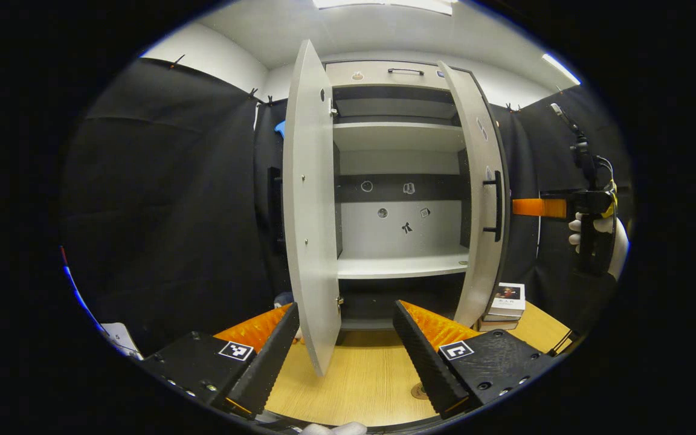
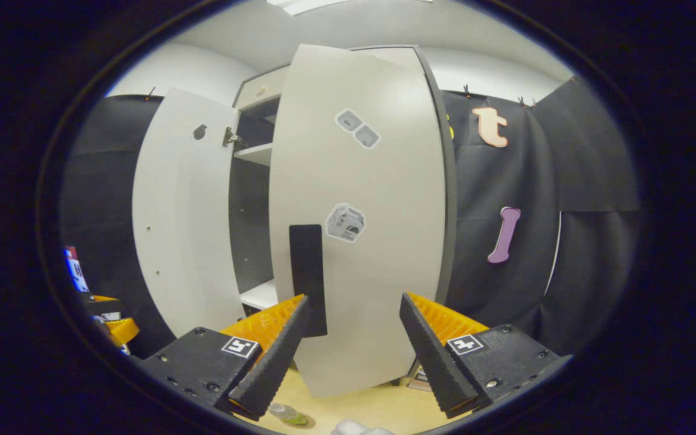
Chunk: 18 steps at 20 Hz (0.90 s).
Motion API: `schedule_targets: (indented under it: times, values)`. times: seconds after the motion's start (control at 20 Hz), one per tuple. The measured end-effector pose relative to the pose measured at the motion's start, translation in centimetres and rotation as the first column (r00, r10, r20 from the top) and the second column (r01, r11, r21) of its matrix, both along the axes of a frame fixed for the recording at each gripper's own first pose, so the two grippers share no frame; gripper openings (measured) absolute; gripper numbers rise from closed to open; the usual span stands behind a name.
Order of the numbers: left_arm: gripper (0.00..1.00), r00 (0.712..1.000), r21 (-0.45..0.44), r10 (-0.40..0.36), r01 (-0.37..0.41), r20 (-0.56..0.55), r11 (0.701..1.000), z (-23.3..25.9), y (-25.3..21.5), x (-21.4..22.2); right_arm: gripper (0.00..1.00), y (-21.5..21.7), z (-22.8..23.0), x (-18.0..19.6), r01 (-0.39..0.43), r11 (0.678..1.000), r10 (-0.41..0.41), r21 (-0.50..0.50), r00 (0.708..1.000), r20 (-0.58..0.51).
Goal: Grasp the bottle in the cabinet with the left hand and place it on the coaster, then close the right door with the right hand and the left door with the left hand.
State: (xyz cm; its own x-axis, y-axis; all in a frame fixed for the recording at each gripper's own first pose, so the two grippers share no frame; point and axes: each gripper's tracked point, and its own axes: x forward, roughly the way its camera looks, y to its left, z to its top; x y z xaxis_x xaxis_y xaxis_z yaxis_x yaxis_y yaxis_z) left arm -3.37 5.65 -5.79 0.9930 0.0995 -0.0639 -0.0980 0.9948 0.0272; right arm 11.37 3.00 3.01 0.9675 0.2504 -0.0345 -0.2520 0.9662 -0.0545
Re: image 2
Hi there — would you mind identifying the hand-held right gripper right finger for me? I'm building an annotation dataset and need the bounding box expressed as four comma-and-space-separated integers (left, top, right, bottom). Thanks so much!
399, 292, 572, 419

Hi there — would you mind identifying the white cabinet door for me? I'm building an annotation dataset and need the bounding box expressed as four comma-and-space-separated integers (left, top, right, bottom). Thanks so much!
268, 43, 448, 398
132, 88, 246, 338

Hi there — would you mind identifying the long ceiling light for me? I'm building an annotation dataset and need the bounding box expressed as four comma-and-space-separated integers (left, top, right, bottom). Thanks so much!
266, 0, 433, 16

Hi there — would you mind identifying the green label plastic bottle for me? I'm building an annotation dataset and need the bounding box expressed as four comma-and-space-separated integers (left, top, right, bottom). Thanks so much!
268, 403, 309, 427

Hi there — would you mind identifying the white cabinet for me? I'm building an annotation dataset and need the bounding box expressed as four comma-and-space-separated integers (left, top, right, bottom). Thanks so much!
229, 43, 459, 387

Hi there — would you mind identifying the black backdrop cloth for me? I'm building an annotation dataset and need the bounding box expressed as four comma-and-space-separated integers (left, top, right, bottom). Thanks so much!
61, 76, 639, 357

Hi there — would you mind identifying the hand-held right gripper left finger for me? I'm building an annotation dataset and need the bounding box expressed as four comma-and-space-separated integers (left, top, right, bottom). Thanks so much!
140, 294, 311, 422

